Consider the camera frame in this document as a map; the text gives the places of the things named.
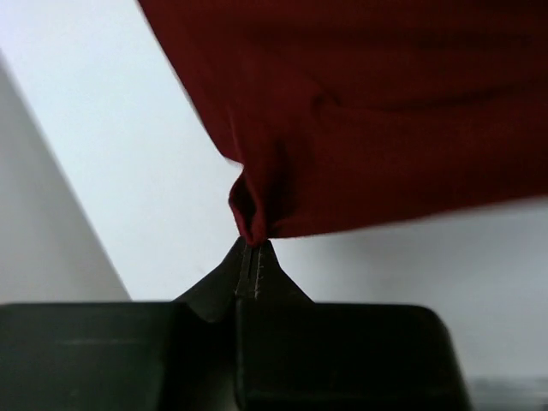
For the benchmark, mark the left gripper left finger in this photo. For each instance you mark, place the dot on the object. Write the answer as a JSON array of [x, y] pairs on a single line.
[[211, 297]]

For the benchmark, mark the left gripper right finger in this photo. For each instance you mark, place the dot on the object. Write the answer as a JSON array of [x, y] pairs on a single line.
[[268, 280]]

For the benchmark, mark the dark red t shirt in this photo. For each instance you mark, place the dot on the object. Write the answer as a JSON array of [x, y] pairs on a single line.
[[347, 114]]

